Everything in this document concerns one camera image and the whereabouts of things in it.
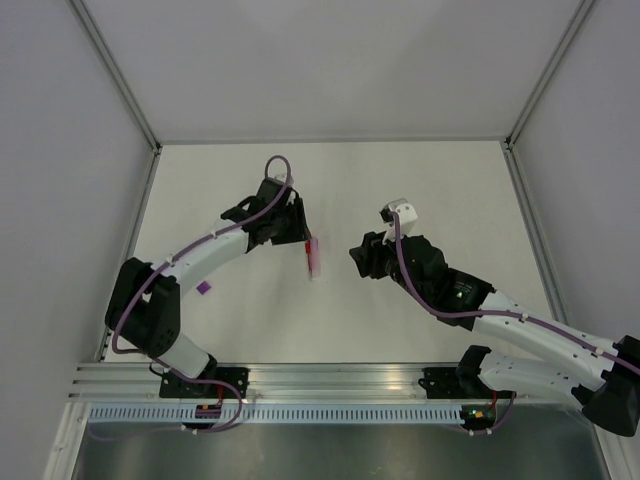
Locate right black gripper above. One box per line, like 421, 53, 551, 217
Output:
349, 223, 428, 304

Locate red gel pen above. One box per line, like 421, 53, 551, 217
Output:
305, 238, 316, 278

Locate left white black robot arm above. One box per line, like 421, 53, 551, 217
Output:
105, 177, 310, 398

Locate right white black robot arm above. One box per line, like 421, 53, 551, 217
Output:
349, 232, 639, 437

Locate purple marker cap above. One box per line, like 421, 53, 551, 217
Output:
196, 281, 211, 295

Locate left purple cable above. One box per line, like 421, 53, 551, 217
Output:
110, 155, 296, 431

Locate purple cable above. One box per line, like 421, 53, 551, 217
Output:
110, 155, 296, 431
392, 211, 640, 376

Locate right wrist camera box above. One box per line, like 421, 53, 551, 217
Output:
379, 198, 418, 245

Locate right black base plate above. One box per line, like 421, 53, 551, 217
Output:
418, 367, 493, 400

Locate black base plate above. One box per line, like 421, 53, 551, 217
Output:
158, 366, 250, 401
418, 367, 493, 400

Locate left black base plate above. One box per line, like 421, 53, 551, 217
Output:
158, 366, 250, 401

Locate white slotted cable duct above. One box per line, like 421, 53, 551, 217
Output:
89, 402, 463, 425

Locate aluminium mounting rail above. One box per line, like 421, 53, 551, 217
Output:
68, 362, 454, 403

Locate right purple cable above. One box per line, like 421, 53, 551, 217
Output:
392, 211, 640, 376

